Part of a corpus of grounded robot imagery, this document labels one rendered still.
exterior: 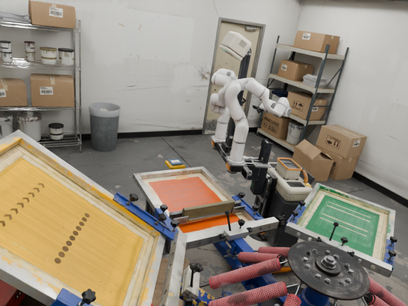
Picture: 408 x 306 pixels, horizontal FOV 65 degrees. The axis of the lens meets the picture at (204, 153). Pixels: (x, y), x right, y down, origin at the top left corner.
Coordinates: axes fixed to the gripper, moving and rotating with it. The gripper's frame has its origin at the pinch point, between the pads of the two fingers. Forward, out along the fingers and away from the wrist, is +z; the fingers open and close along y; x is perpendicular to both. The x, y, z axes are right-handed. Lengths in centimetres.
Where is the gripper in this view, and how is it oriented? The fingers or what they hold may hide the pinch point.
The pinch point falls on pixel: (257, 102)
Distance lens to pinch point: 253.5
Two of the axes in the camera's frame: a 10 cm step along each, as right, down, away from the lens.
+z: -6.9, -3.4, 6.4
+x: -3.8, -5.8, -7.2
